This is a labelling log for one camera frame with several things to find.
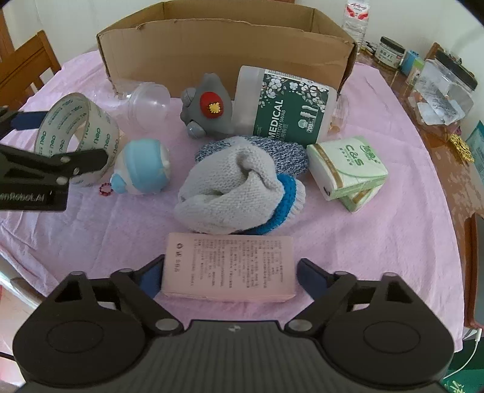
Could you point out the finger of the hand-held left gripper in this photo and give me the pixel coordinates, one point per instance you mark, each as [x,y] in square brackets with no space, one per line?
[83,158]
[28,119]

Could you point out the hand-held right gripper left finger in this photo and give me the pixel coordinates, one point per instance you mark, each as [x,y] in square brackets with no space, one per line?
[151,277]

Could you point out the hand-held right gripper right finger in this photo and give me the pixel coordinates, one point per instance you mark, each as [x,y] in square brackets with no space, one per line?
[314,279]

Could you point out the clear tape roll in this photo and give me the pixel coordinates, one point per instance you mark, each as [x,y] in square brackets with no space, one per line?
[102,132]

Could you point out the blue and white robot toy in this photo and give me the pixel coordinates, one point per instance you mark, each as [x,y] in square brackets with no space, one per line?
[143,162]

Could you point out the pink rectangular box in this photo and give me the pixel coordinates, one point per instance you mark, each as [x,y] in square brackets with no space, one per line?
[227,264]

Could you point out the clear plastic dome cup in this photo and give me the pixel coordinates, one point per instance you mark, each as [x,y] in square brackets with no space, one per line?
[151,104]

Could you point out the green tissue pack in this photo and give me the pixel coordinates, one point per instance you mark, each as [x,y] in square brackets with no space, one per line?
[359,200]
[340,166]

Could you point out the white knitted sock blue cuff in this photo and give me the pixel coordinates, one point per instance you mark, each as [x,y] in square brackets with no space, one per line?
[227,189]

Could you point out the grey toy with red badge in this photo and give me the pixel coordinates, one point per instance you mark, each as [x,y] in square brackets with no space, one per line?
[204,121]

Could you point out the blue-grey knitted sock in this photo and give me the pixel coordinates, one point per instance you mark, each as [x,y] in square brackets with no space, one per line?
[283,155]

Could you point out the white bottle with green label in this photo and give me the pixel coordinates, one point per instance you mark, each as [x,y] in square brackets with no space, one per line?
[287,109]

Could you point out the brown cardboard box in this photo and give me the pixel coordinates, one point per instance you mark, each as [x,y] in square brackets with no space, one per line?
[227,49]

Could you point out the wooden chair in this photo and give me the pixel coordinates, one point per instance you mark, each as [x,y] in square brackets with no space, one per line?
[26,64]

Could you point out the pink tablecloth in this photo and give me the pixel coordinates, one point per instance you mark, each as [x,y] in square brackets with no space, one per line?
[378,245]

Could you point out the dark tablet in brown case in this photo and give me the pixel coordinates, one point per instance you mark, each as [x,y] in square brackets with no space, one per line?
[478,272]

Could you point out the gold ornament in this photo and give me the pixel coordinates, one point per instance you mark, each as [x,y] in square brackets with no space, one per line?
[462,148]

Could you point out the teal booklet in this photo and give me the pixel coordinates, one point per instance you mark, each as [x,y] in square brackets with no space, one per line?
[477,147]

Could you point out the large clear jar black lid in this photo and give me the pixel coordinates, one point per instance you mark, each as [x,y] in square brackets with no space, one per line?
[438,98]

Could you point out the green and white container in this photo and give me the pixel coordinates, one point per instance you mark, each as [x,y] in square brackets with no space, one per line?
[418,70]

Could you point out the blue container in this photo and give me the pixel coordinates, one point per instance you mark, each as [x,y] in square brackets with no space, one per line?
[409,62]

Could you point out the small jar with black lid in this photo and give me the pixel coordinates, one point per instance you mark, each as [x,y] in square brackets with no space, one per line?
[389,53]

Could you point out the clear water bottle red label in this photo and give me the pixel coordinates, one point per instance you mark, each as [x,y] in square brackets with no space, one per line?
[355,22]

